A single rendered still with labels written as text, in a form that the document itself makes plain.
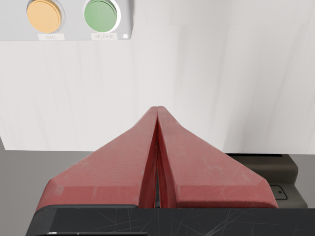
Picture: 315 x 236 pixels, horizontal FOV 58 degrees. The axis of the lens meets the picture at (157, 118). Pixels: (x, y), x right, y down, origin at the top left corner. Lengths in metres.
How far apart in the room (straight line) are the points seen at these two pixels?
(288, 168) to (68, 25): 0.65
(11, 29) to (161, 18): 0.22
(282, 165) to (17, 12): 0.69
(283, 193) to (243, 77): 0.37
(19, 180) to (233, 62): 1.83
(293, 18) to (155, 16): 0.22
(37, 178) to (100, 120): 1.54
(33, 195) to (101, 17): 1.94
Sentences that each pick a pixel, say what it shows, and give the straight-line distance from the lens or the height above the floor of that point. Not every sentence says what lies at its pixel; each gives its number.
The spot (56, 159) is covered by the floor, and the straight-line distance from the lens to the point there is 1.92.
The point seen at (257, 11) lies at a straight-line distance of 0.51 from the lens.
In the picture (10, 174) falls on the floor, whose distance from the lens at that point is 2.13.
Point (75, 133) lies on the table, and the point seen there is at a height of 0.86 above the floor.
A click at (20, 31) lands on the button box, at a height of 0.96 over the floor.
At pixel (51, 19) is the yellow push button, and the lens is 0.39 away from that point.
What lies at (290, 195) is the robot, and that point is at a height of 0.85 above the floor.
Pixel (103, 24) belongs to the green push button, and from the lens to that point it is 0.38.
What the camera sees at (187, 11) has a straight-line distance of 0.49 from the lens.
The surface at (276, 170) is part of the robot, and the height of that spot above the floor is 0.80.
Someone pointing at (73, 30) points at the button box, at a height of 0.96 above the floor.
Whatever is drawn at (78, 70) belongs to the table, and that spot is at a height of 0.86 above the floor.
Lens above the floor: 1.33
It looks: 55 degrees down
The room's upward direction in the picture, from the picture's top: 179 degrees clockwise
